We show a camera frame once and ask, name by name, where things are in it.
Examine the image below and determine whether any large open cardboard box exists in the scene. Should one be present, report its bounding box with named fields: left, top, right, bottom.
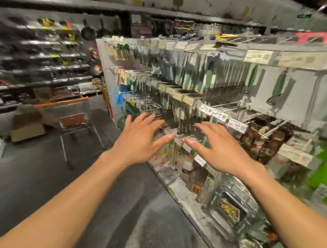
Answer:
left=10, top=105, right=47, bottom=143

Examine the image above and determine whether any group of green packets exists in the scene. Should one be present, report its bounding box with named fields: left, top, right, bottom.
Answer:
left=307, top=148, right=327, bottom=190

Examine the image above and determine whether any person's right hand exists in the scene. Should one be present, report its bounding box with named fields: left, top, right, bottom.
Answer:
left=184, top=122, right=256, bottom=177

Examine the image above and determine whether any person's left hand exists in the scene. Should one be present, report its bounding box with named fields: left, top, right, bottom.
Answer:
left=110, top=112, right=175, bottom=167

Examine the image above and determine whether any kitchen tools display rack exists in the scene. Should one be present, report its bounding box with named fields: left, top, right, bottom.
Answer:
left=96, top=36, right=327, bottom=248

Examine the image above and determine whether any steel baking tray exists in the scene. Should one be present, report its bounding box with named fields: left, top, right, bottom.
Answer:
left=207, top=176, right=256, bottom=238

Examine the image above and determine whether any person's left forearm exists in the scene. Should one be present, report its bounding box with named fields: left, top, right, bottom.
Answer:
left=0, top=151, right=126, bottom=248

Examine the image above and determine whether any background cookware shelf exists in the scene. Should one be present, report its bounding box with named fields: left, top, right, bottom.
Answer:
left=0, top=10, right=123, bottom=110

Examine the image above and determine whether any orange wire shopping cart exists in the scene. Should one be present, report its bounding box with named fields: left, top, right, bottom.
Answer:
left=36, top=96, right=105, bottom=169

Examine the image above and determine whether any black frying pan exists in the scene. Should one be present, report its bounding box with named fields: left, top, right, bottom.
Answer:
left=97, top=19, right=112, bottom=38
left=81, top=19, right=97, bottom=42

